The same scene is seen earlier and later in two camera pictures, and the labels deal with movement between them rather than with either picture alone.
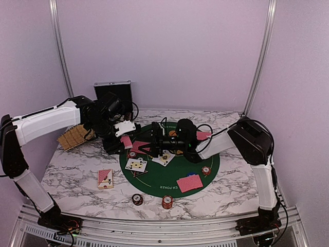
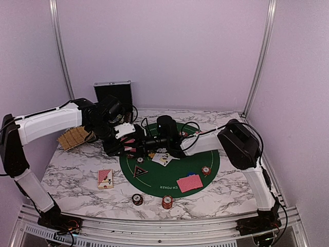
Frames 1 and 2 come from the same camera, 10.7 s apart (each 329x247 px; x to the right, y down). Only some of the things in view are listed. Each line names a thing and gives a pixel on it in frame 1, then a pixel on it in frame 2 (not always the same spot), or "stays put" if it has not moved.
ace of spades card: [165, 159] stays put
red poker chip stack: [167, 201] stays put
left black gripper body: [108, 145] stays put
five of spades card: [136, 164] -> [166, 157]
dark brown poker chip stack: [137, 199] stays put
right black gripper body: [172, 143] -> [152, 143]
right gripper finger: [146, 146] -> [131, 150]
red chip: [206, 170] stays put
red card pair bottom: [193, 179] stays put
